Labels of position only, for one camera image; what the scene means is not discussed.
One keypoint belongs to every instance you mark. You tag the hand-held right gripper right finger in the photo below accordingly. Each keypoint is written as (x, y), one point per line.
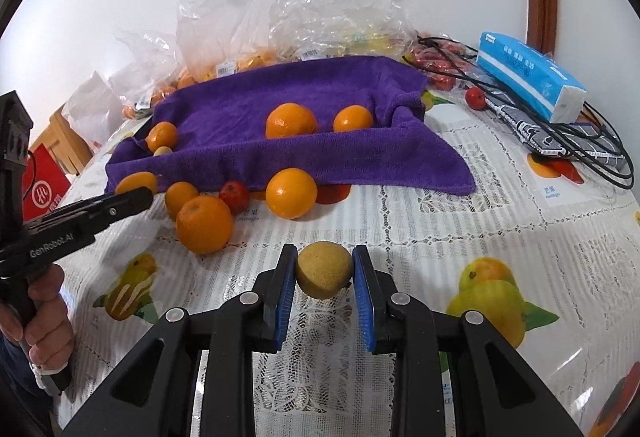
(364, 302)

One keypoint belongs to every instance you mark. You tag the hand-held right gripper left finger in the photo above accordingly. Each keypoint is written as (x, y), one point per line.
(285, 299)

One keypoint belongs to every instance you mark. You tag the orange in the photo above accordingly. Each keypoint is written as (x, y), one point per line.
(177, 194)
(204, 225)
(353, 118)
(132, 181)
(291, 193)
(161, 135)
(291, 120)

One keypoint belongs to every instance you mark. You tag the person's left forearm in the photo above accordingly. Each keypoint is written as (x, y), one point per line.
(15, 384)

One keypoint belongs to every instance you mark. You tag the grey patterned pouch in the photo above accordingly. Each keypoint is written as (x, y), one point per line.
(550, 137)

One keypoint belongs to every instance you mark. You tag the white plastic bag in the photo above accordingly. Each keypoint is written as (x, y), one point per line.
(92, 107)

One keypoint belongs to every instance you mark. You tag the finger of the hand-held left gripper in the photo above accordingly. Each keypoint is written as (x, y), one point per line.
(12, 132)
(120, 205)

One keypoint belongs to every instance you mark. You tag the purple towel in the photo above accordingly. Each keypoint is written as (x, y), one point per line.
(300, 84)

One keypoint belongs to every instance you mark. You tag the red paper bag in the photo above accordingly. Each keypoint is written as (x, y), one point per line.
(45, 189)

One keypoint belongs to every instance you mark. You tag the clear bag of oranges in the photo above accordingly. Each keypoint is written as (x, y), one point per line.
(150, 77)

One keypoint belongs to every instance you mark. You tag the tan round fruit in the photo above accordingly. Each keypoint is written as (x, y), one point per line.
(323, 270)
(162, 151)

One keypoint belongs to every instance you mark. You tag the small red fruit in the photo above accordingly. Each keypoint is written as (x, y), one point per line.
(234, 195)
(475, 97)

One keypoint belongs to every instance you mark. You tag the blue tissue pack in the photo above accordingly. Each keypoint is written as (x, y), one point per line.
(525, 72)

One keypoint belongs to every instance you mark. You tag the clear bag of red fruit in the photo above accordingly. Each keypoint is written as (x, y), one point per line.
(435, 62)

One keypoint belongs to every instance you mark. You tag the tall clear plastic bag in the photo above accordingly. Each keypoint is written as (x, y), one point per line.
(225, 17)

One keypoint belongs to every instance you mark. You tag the person's left hand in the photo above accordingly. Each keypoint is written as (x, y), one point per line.
(47, 319)

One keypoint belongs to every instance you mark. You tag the clear bag of yellow fruit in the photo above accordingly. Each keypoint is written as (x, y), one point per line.
(340, 7)

